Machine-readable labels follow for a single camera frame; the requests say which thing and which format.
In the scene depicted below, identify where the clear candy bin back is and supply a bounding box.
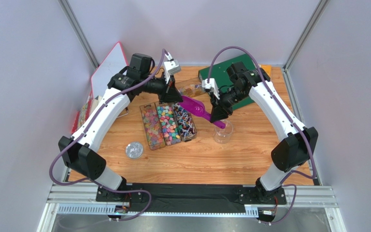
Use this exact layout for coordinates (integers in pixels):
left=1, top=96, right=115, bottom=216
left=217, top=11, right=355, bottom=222
left=175, top=77, right=206, bottom=98

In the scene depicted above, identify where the white board red frame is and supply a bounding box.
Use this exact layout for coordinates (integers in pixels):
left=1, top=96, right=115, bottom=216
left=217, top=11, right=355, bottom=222
left=89, top=41, right=128, bottom=98

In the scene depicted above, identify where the lollipop candy bin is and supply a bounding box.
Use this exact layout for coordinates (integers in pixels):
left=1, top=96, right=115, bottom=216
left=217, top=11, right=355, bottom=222
left=171, top=103, right=198, bottom=142

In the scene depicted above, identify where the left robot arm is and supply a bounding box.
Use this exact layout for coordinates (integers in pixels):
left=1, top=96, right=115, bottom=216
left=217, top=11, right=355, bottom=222
left=56, top=50, right=183, bottom=193

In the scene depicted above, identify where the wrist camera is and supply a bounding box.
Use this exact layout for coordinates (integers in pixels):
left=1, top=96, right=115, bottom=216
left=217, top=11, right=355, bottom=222
left=201, top=78, right=220, bottom=100
left=163, top=59, right=181, bottom=76

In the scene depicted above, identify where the translucent gummy candy bin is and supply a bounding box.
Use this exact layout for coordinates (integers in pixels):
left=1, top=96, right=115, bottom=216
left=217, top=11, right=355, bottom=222
left=140, top=103, right=166, bottom=150

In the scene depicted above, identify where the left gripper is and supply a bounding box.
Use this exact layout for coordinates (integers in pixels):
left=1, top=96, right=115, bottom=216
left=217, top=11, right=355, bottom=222
left=141, top=71, right=184, bottom=105

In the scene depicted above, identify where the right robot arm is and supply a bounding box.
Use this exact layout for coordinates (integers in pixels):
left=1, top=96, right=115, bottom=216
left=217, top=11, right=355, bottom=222
left=202, top=62, right=318, bottom=193

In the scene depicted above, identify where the green clipboard folder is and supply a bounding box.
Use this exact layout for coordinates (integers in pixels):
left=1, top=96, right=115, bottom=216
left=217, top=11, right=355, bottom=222
left=198, top=54, right=256, bottom=110

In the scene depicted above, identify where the purple plastic scoop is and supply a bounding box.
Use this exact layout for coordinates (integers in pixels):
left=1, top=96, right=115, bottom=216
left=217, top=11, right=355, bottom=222
left=179, top=96, right=226, bottom=129

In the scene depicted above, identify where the stack of books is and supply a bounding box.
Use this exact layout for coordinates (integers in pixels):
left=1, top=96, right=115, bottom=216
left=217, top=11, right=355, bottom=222
left=71, top=95, right=102, bottom=134

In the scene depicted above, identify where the clear plastic cup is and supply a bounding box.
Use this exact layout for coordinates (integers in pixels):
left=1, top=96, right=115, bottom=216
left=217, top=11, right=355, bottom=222
left=213, top=120, right=234, bottom=144

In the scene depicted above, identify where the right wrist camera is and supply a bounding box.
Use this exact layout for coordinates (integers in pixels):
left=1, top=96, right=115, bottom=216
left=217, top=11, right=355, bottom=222
left=201, top=78, right=220, bottom=100

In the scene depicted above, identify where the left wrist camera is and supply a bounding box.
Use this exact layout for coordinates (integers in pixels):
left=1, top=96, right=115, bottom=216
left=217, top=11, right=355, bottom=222
left=163, top=59, right=181, bottom=76

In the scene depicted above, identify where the colourful star candy bin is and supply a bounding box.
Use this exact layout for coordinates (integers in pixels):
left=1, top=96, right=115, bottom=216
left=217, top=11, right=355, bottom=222
left=156, top=102, right=181, bottom=146

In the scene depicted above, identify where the orange notebook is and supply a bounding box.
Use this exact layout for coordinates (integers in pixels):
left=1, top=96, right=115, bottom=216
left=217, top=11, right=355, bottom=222
left=260, top=64, right=272, bottom=77

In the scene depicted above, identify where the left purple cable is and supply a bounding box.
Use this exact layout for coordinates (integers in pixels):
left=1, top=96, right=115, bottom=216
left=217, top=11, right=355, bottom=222
left=49, top=48, right=173, bottom=222

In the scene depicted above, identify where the aluminium front rail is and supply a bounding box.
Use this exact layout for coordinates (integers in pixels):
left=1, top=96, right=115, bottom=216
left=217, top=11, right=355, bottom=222
left=47, top=182, right=338, bottom=217

